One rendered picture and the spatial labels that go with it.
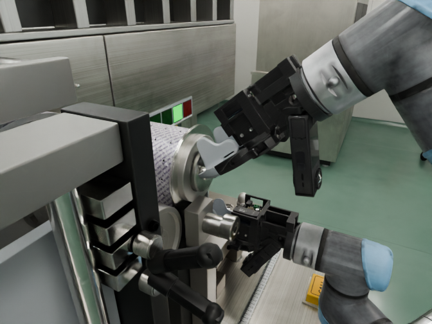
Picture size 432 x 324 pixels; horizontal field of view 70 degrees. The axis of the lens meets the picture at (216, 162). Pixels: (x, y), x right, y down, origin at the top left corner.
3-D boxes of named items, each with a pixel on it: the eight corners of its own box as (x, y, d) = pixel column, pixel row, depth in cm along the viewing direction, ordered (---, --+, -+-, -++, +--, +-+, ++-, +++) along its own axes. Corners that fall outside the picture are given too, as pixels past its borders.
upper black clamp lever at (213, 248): (218, 274, 15) (206, 251, 15) (152, 279, 18) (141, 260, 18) (229, 256, 16) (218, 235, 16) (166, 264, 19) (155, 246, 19)
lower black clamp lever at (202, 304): (213, 337, 18) (219, 324, 17) (144, 288, 19) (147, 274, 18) (224, 317, 19) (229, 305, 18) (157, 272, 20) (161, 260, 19)
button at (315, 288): (338, 314, 67) (340, 306, 66) (305, 301, 69) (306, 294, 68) (342, 290, 72) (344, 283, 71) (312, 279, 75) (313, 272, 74)
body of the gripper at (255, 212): (243, 191, 62) (303, 207, 57) (241, 226, 66) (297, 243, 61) (226, 211, 56) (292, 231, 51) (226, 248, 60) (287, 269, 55)
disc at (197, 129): (172, 226, 49) (170, 138, 43) (170, 225, 49) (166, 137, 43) (215, 188, 61) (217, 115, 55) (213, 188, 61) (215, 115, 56)
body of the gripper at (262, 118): (232, 101, 46) (300, 50, 39) (264, 148, 47) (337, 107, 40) (208, 116, 40) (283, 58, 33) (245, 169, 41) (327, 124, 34)
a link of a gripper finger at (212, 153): (182, 150, 48) (227, 119, 43) (204, 182, 48) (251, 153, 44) (172, 157, 45) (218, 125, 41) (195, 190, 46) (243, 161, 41)
